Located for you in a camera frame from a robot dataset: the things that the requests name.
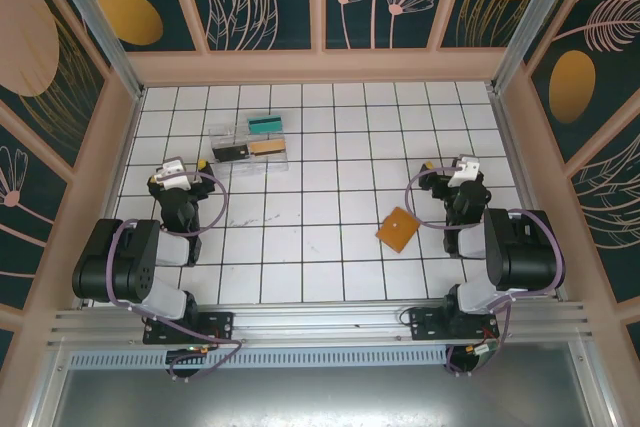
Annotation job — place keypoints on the teal credit card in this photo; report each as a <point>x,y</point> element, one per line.
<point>265,125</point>

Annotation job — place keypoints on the clear acrylic organizer tray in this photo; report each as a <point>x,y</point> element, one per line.
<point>225,134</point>

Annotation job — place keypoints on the aluminium frame post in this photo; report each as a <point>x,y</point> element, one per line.
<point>95,22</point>
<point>535,12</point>

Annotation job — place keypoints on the tan wooden block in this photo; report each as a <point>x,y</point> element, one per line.
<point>267,148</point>

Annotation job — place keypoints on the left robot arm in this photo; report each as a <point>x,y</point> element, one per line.
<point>115,262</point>

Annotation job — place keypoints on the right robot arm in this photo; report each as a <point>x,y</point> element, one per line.
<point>520,257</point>

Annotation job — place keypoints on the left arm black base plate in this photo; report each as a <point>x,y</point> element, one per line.
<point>220,324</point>

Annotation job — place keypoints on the grey metal sheet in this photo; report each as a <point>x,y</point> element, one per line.
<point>320,399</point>

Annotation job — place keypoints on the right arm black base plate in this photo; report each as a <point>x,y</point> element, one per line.
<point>425,324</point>

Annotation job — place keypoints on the orange leather card holder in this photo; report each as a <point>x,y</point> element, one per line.
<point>397,229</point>

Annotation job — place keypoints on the aluminium mounting rail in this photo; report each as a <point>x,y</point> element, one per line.
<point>320,319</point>

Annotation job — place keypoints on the black credit card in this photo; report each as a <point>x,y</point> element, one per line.
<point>230,153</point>

